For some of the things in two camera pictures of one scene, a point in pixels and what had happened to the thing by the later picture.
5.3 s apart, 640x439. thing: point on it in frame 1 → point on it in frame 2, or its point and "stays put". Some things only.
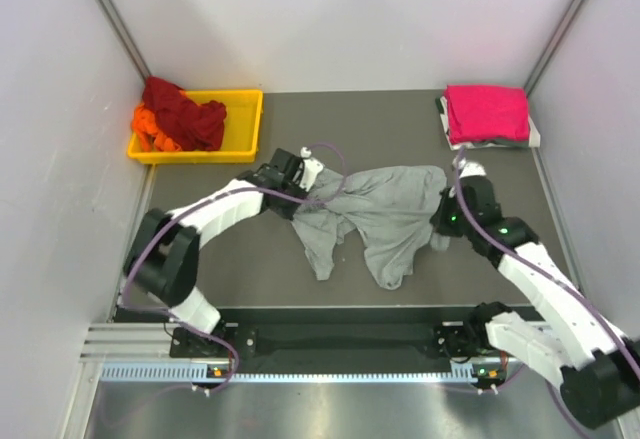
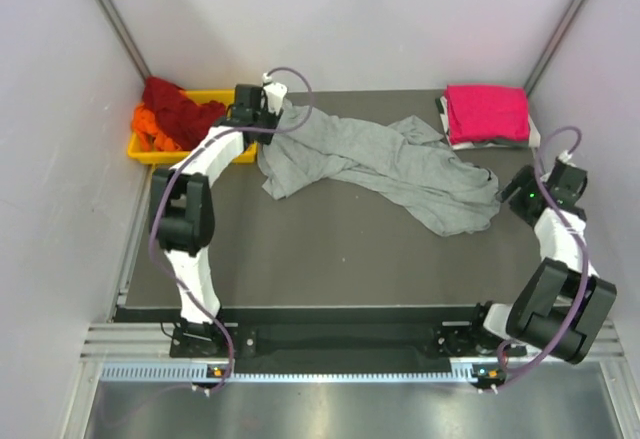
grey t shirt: [391, 209] → [399, 162]
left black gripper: [286, 211] → [274, 119]
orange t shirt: [145, 123] stays put
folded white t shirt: [533, 140] stays put
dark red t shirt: [192, 124] stays put
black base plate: [342, 336] stays put
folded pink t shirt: [480, 113] stays put
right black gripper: [448, 196] → [525, 179]
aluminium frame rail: [128, 343] stays put
